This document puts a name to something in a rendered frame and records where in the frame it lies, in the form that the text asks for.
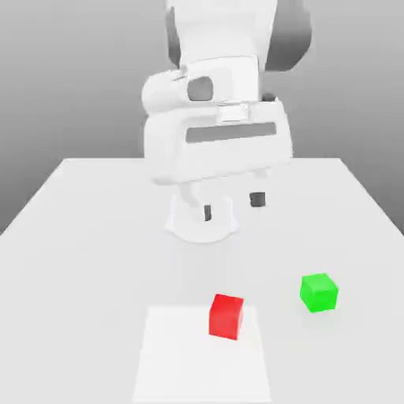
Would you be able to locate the small green cube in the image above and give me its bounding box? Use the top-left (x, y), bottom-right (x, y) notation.
top-left (298, 272), bottom-right (340, 314)

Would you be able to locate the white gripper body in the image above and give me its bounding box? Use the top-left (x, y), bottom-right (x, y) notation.
top-left (144, 99), bottom-right (294, 186)

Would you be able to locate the small red cube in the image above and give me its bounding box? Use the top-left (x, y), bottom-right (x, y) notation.
top-left (208, 293), bottom-right (245, 342)

